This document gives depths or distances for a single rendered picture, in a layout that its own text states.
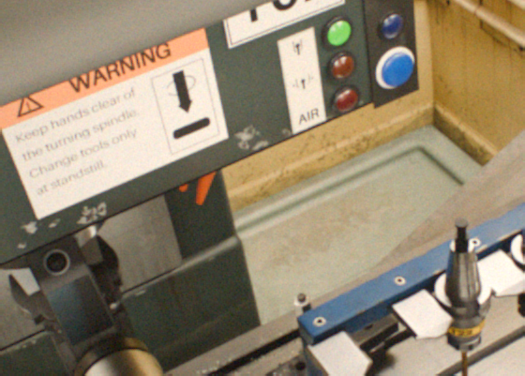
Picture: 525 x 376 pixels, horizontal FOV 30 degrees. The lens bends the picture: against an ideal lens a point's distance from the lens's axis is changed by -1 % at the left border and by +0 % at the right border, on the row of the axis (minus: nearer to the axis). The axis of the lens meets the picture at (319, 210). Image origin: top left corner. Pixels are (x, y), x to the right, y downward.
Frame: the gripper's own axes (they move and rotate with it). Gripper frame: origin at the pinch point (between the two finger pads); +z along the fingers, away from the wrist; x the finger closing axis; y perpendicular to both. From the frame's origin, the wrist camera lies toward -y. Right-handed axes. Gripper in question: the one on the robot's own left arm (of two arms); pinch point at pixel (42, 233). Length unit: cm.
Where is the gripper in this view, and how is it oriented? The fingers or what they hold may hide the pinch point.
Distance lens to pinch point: 101.9
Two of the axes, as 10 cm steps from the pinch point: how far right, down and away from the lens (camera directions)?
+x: 8.6, -4.0, 3.1
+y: 1.1, 7.4, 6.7
